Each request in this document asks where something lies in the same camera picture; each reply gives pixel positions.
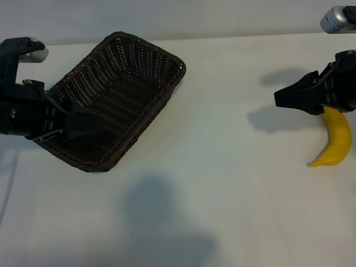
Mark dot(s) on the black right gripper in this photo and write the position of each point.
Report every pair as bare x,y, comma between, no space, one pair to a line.
339,83

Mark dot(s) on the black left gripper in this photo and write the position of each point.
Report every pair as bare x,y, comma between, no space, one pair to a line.
25,111

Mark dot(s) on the yellow banana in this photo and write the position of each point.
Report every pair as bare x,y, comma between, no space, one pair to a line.
338,133

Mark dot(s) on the dark brown wicker basket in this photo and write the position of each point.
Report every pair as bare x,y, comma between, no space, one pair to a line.
125,83

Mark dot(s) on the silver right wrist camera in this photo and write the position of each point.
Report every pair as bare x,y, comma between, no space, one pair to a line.
335,20

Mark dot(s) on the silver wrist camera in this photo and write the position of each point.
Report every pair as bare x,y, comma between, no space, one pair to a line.
34,54
335,20

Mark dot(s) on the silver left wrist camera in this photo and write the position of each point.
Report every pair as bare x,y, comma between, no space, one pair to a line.
34,54

